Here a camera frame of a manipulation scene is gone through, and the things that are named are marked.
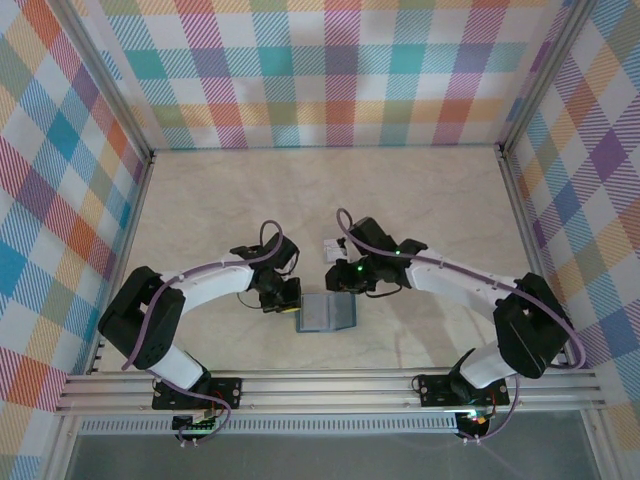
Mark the white printed credit card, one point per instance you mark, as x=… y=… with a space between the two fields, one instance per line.
x=330 y=247

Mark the teal leather card holder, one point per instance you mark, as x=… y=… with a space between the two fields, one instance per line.
x=345 y=312

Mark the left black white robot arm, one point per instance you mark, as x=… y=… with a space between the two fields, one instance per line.
x=140 y=320

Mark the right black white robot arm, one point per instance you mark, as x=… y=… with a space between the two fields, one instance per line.
x=530 y=325

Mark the grey card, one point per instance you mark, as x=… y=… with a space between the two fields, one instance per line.
x=314 y=314

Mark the circuit board with green lights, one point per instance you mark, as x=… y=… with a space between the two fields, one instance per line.
x=195 y=425

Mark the circuit board with orange part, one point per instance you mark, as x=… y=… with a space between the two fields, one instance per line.
x=475 y=422

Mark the aluminium mounting rail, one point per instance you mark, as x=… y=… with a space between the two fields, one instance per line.
x=325 y=390

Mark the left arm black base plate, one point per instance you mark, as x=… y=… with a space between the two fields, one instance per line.
x=225 y=395

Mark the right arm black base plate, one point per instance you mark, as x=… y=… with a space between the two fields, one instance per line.
x=435 y=392

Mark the aluminium side frame rail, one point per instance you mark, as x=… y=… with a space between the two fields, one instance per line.
x=126 y=250
x=525 y=225

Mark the aluminium upright frame post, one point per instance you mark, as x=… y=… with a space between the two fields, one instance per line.
x=114 y=85
x=546 y=75

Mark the aluminium frame leg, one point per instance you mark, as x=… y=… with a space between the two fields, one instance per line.
x=600 y=447
x=59 y=450

